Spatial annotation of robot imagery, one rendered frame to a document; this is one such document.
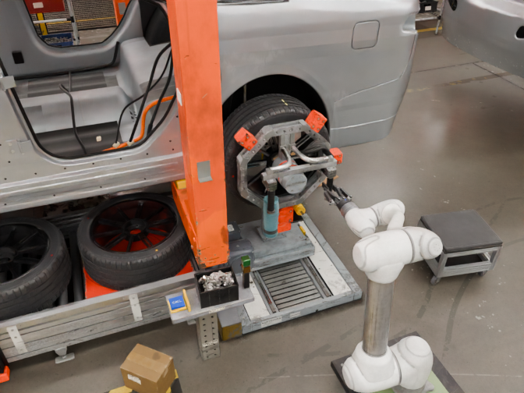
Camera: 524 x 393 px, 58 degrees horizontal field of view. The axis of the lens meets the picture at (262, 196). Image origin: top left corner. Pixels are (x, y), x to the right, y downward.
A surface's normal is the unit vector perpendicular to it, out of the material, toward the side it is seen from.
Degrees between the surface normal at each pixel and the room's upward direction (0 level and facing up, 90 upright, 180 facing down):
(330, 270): 0
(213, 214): 90
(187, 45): 90
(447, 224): 0
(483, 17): 86
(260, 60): 90
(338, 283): 0
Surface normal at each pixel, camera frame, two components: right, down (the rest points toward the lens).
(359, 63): 0.36, 0.56
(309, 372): 0.01, -0.80
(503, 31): -0.89, 0.22
